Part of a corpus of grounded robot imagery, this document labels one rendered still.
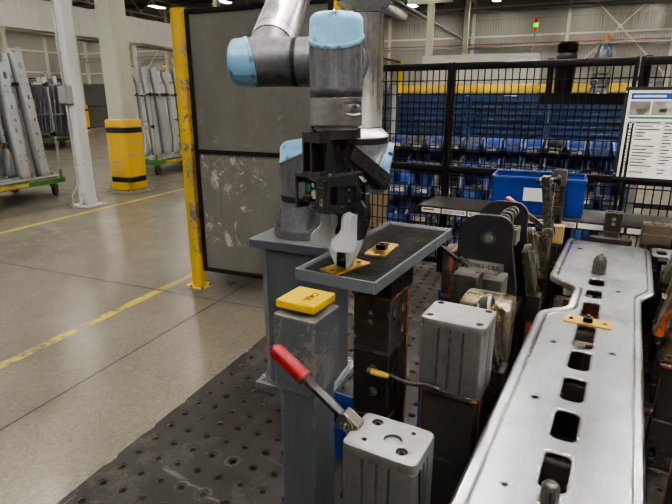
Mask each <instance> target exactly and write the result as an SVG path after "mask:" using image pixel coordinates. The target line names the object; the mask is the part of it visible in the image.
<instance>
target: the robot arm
mask: <svg viewBox="0 0 672 504"><path fill-rule="evenodd" d="M310 1H311V0H266V1H265V4H264V6H263V8H262V11H261V13H260V15H259V18H258V20H257V22H256V25H255V27H254V29H253V32H252V34H251V37H246V36H244V37H243V38H234V39H232V40H231V41H230V43H229V45H228V49H227V65H228V71H229V75H230V77H231V79H232V81H233V82H234V83H235V84H236V85H238V86H246V87H255V88H259V87H310V97H344V98H310V125H311V126H313V127H314V128H313V129H312V132H302V138H301V139H295V140H289V141H286V142H284V143H283V144H282V145H281V147H280V161H279V163H280V185H281V205H280V209H279V212H278V216H277V219H276V223H275V236H276V237H278V238H281V239H284V240H290V241H310V243H311V244H312V245H313V246H320V247H329V251H330V254H331V257H332V259H333V261H334V264H335V265H336V266H338V260H341V259H342V257H343V255H344V253H346V255H345V268H346V269H348V268H350V267H351V266H352V264H353V263H354V261H355V259H356V257H357V255H358V253H359V251H360V249H361V246H362V244H363V240H364V239H365V237H366V234H367V230H368V227H369V224H370V220H371V205H370V193H381V192H384V191H385V190H387V188H388V186H389V183H390V181H391V178H392V176H391V175H390V169H391V163H392V156H393V150H394V144H393V143H391V142H389V143H388V134H387V133H386V132H385V131H384V129H383V128H382V98H383V50H384V13H385V10H386V9H387V8H388V7H389V6H390V5H391V3H392V0H337V5H338V6H339V7H340V8H341V9H342V10H329V11H320V12H317V13H314V14H313V15H312V16H311V18H310V23H309V36H308V37H299V34H300V30H301V27H302V24H303V21H304V18H305V15H306V12H307V8H308V5H309V2H310ZM347 210H351V211H352V212H351V213H350V212H347Z"/></svg>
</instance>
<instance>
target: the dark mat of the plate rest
mask: <svg viewBox="0 0 672 504"><path fill-rule="evenodd" d="M445 232H446V231H439V230H431V229H423V228H415V227H407V226H399V225H389V226H387V227H385V228H383V229H381V230H379V231H377V232H375V233H373V234H371V235H369V236H367V237H365V239H364V240H363V244H362V246H361V249H360V251H359V253H358V255H357V257H356V258H357V259H361V260H364V261H367V262H370V265H369V266H366V267H363V268H360V269H357V270H353V271H350V272H347V273H344V274H341V275H338V276H344V277H349V278H355V279H360V280H366V281H371V282H375V281H376V280H378V279H379V278H381V277H382V276H384V275H385V274H386V273H388V272H389V271H391V270H392V269H393V268H395V267H396V266H398V265H399V264H401V263H402V262H403V261H405V260H406V259H408V258H409V257H411V256H412V255H413V254H415V253H416V252H418V251H419V250H421V249H422V248H423V247H425V246H426V245H428V244H429V243H430V242H432V241H433V240H435V239H436V238H438V237H439V236H440V235H442V234H443V233H445ZM379 242H386V243H395V244H398V245H399V246H398V247H397V248H396V249H395V250H393V251H392V252H391V253H390V254H388V255H387V256H386V257H384V258H380V257H373V256H365V255H364V253H365V252H366V251H368V250H369V249H371V248H372V247H373V246H375V245H376V244H377V243H379ZM333 264H334V261H333V259H332V257H331V255H330V256H328V257H326V258H324V259H323V260H321V261H319V262H317V263H315V264H313V265H311V266H309V267H307V268H305V269H306V270H311V271H316V272H320V268H323V267H327V266H330V265H333Z"/></svg>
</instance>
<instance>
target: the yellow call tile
mask: <svg viewBox="0 0 672 504"><path fill-rule="evenodd" d="M333 301H335V293H331V292H326V291H322V290H317V289H312V288H307V287H302V286H299V287H297V288H295V289H294V290H292V291H290V292H288V293H287V294H285V295H283V296H281V297H279V298H278V299H276V306H277V307H280V308H285V309H289V310H293V311H298V312H301V313H306V314H311V315H314V314H316V313H317V312H319V311H320V310H322V309H323V308H325V307H326V306H328V305H329V304H330V303H332V302H333Z"/></svg>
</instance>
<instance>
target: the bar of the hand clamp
mask: <svg viewBox="0 0 672 504"><path fill-rule="evenodd" d="M554 182H556V183H557V185H558V186H561V184H562V176H561V175H558V176H557V177H556V179H554V178H553V177H552V175H543V176H542V177H541V178H539V180H536V184H540V185H542V205H543V226H544V228H551V229H552V230H553V231H554V220H553V196H552V184H554Z"/></svg>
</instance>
